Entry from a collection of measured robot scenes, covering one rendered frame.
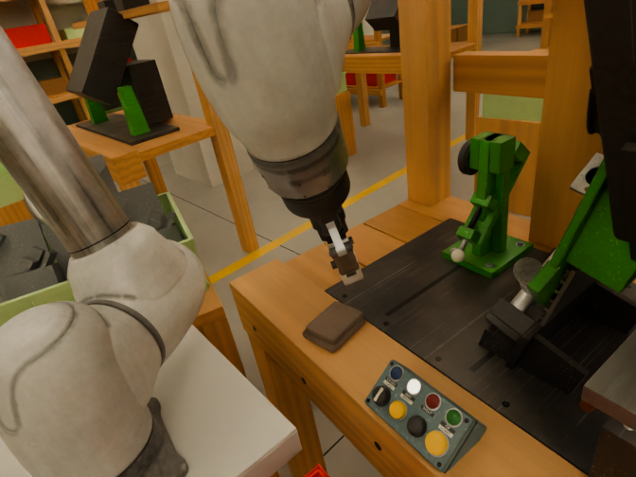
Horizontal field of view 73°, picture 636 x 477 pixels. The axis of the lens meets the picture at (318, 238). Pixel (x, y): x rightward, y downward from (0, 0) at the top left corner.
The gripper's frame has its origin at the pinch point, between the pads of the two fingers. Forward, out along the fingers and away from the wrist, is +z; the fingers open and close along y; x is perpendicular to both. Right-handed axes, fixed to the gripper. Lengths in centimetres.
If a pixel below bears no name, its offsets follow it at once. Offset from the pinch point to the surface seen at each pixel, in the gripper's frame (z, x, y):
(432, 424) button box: 13.0, 2.5, 20.2
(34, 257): 27, -81, -58
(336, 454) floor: 119, -30, -1
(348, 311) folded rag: 23.2, -3.3, -5.0
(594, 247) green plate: -0.9, 28.2, 11.0
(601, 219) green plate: -4.5, 29.1, 9.5
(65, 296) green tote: 23, -66, -36
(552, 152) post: 22, 48, -21
